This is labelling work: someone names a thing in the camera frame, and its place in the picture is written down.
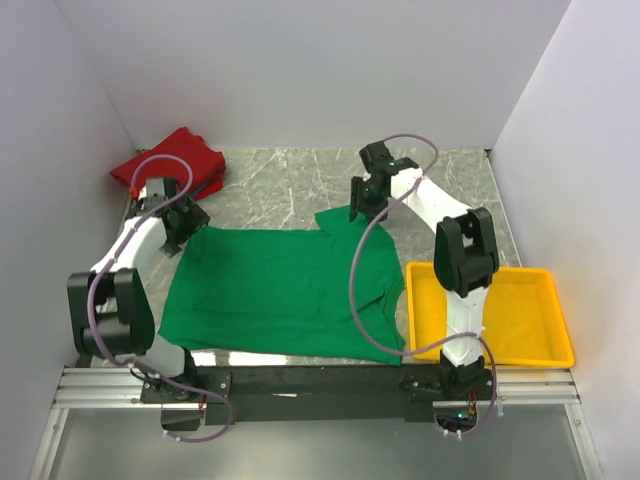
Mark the green t shirt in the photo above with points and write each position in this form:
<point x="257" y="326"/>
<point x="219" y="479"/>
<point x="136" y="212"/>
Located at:
<point x="286" y="291"/>

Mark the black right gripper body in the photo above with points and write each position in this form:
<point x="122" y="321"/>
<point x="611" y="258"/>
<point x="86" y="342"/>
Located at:
<point x="370" y="204"/>

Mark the aluminium frame rail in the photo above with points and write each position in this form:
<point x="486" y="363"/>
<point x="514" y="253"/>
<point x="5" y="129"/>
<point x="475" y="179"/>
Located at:
<point x="112" y="388"/>

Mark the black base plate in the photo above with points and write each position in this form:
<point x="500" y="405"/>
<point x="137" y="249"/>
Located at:
<point x="340" y="392"/>

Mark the red folded t shirt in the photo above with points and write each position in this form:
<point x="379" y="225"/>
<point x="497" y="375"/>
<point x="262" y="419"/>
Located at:
<point x="207" y="165"/>

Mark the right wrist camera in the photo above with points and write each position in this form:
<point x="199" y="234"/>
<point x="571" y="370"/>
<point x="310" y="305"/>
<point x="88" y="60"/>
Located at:
<point x="376" y="158"/>

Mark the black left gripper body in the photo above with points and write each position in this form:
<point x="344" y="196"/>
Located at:
<point x="189" y="222"/>

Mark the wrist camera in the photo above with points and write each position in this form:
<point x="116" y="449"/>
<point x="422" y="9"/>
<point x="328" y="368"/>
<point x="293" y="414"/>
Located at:
<point x="156" y="191"/>
<point x="376" y="158"/>

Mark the yellow plastic tray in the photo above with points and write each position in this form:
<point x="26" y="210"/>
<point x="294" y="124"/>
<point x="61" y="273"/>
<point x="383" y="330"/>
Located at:
<point x="523" y="318"/>

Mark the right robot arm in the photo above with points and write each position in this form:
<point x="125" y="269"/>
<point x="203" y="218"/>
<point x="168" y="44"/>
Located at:
<point x="465" y="255"/>

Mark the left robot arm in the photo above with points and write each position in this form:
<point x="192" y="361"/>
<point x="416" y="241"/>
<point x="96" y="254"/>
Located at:
<point x="122" y="311"/>

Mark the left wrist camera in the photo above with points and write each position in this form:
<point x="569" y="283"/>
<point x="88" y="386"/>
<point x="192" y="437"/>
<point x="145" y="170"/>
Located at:
<point x="156" y="191"/>

